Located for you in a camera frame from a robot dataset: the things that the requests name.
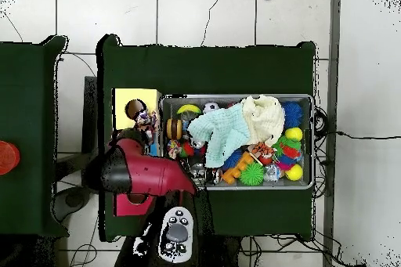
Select cream waffle cloth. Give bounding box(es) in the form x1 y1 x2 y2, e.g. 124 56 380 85
240 94 286 147

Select orange tiger plush toy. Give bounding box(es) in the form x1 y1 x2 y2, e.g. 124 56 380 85
250 142 276 158

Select orange plastic block toy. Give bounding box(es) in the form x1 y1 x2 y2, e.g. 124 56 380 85
221 152 255 185

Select red round container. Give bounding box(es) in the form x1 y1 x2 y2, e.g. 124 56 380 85
0 139 21 175

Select bright green spiky ball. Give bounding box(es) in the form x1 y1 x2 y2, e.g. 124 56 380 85
239 161 266 186

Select wooden yo-yo toy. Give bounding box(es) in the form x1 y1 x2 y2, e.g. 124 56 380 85
165 117 183 141

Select black metal stand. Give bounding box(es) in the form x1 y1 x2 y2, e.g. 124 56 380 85
54 75 99 188

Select dark green table cloth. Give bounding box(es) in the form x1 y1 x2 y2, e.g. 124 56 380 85
96 33 317 243
0 34 70 240

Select clear mesh bin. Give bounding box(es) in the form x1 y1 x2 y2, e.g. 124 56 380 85
160 92 315 191

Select black cable bundle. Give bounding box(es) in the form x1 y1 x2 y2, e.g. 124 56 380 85
312 106 330 199

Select grey floor cable duct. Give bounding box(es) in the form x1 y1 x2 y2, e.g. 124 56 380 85
322 0 341 267

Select yellow smooth ball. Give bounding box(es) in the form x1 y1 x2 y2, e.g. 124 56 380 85
284 163 304 182
284 126 304 142

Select wooden box with three holes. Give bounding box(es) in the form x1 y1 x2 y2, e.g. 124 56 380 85
112 87 163 217

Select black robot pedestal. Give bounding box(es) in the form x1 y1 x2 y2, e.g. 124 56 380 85
200 236 251 267

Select mint green waffle cloth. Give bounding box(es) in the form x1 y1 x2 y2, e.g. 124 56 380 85
186 102 251 169

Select blue spiky ball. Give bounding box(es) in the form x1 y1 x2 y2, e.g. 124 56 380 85
280 100 304 128

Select dark grey rounded base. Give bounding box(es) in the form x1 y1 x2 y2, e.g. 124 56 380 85
51 185 93 222

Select long black floor cable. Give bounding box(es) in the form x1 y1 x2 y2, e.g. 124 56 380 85
314 130 401 141

